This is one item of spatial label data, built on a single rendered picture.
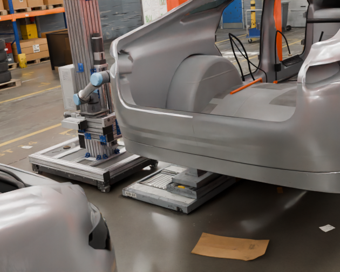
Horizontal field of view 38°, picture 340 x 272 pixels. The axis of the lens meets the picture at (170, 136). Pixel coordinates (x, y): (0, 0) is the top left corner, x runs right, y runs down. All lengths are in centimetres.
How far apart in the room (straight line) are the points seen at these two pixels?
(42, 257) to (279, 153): 188
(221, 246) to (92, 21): 265
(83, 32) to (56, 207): 395
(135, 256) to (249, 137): 153
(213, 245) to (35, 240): 283
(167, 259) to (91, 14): 264
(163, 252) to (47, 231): 273
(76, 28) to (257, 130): 285
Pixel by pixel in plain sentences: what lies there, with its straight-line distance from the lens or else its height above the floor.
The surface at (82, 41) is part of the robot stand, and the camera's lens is 521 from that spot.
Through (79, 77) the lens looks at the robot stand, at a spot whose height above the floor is 112.
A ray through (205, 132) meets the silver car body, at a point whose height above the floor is 109.
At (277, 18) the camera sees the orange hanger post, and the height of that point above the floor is 142.
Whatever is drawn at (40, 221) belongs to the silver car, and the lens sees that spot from 128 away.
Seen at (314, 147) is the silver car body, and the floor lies 107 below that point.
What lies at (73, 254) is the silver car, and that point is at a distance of 140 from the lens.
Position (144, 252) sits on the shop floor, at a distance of 400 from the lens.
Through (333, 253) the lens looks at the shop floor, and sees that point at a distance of 391.
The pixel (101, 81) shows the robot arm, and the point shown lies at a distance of 462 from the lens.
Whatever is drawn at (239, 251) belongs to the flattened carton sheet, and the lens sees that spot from 390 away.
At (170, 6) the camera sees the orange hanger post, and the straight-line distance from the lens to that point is 510.
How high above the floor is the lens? 202
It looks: 17 degrees down
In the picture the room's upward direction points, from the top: 6 degrees counter-clockwise
